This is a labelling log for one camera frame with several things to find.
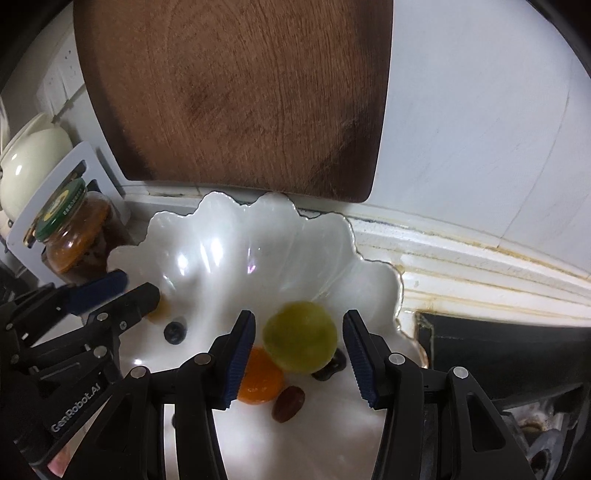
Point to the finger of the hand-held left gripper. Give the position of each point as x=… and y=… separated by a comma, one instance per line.
x=97, y=288
x=134, y=302

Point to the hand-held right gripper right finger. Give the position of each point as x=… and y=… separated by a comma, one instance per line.
x=360, y=364

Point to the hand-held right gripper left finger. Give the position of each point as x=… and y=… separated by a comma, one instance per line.
x=240, y=360

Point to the dark purple plum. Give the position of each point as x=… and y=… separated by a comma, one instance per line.
x=333, y=367

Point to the tan longan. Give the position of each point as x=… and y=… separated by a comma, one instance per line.
x=159, y=313

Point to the orange mandarin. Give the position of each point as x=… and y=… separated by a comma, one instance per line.
x=261, y=381

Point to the blueberry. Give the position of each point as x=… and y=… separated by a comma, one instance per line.
x=175, y=332

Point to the green round fruit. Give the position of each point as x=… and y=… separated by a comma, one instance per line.
x=300, y=337

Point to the red oblong grape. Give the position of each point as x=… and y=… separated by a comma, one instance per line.
x=288, y=403

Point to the white scalloped bowl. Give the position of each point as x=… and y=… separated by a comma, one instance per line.
x=231, y=258

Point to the person's left hand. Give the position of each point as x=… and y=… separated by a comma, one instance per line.
x=63, y=464

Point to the glass jar with green lid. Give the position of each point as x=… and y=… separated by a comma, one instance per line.
x=78, y=240

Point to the white kitchen shelf rack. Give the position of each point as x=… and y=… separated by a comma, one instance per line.
x=92, y=154

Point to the cream ceramic pot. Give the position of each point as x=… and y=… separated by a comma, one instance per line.
x=32, y=161

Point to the black gas stove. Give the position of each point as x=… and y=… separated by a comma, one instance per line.
x=508, y=355

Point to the black burner grate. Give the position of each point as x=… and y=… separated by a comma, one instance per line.
x=545, y=457

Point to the dark wooden cutting board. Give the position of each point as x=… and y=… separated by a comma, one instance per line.
x=231, y=92

